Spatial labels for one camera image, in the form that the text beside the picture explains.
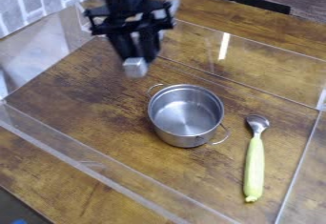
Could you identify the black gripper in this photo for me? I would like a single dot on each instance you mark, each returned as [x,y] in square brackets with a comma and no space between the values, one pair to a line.
[119,25]

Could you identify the black strip on table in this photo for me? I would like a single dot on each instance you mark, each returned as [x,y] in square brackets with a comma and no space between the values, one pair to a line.
[266,5]

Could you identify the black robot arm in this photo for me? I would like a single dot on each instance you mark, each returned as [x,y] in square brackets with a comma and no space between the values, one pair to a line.
[121,6]

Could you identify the silver metal pot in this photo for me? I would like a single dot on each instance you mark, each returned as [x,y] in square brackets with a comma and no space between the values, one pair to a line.
[186,114]

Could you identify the clear acrylic enclosure wall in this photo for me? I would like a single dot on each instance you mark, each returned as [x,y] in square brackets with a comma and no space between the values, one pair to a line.
[80,156]

